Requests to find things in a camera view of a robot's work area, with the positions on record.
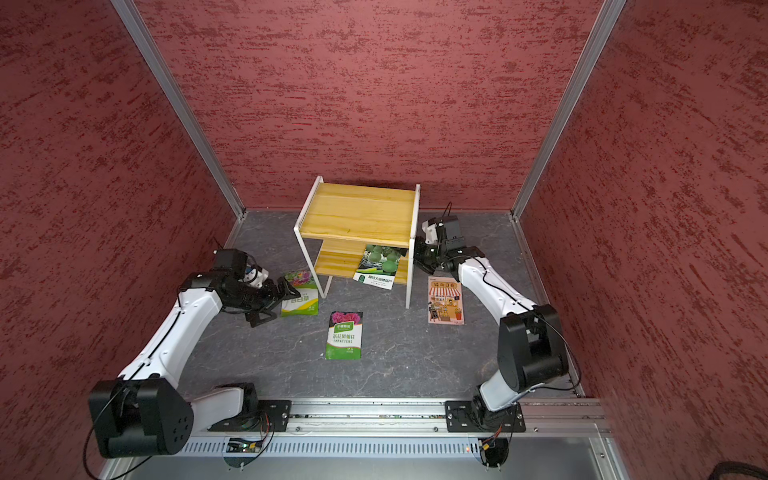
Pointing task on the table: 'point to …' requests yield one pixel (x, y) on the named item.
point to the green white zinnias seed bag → (307, 304)
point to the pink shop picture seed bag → (445, 301)
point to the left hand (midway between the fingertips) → (287, 310)
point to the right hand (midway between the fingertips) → (400, 257)
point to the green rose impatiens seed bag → (345, 336)
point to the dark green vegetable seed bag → (378, 265)
